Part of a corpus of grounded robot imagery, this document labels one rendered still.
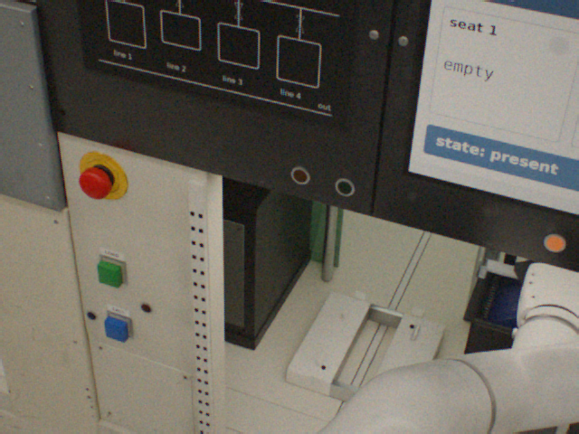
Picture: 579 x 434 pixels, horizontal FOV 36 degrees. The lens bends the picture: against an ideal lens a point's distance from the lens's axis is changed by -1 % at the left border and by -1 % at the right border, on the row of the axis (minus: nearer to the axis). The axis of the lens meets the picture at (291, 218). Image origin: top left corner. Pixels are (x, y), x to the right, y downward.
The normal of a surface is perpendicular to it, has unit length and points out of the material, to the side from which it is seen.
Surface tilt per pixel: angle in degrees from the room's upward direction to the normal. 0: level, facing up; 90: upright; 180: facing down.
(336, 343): 0
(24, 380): 90
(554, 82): 90
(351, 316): 0
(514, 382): 49
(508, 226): 90
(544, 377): 39
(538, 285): 7
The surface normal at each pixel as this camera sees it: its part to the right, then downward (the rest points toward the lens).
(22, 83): -0.38, 0.55
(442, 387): 0.57, -0.70
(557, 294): 0.01, -0.81
